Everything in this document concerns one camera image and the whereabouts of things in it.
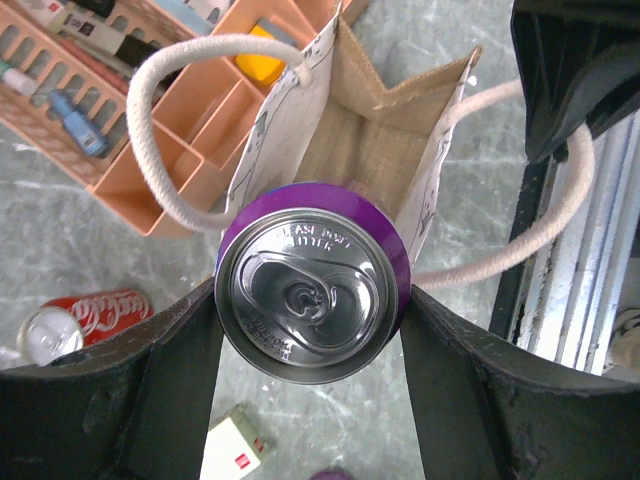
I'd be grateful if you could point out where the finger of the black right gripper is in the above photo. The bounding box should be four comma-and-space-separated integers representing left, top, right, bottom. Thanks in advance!
511, 1, 639, 162

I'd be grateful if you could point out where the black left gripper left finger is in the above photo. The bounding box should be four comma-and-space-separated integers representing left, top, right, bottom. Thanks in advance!
1, 280, 223, 479

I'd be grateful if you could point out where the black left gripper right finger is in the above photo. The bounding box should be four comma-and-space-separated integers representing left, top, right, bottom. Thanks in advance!
400, 289, 639, 479

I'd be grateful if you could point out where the purple soda can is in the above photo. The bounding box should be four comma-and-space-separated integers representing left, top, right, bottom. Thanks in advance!
214, 182, 411, 385

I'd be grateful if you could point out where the canvas bag with rope handles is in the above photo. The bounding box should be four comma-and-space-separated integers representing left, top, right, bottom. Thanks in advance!
125, 2, 597, 291

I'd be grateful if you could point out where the small white red box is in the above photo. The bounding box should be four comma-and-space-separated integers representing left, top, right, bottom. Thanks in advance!
199, 404, 269, 480

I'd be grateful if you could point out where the red Coca-Cola can left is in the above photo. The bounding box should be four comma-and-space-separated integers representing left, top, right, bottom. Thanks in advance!
17, 289, 154, 366

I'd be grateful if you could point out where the purple Fanta can leftmost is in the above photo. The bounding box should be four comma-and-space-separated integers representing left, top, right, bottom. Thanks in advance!
309, 467, 353, 480

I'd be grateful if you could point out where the blue glue bottle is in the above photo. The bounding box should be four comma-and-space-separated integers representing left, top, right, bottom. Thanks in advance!
48, 89, 108, 157

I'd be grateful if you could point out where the yellow sponge block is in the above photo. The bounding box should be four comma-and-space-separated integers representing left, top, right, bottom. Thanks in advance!
234, 19, 288, 87

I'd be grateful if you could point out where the peach plastic desk organizer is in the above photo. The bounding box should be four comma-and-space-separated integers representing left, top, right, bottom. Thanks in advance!
1, 1, 362, 237

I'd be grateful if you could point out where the green capped tube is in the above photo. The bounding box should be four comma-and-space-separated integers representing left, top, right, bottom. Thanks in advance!
0, 60, 38, 96

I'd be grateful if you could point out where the black marker pen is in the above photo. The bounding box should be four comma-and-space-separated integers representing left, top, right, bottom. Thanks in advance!
52, 10, 158, 68

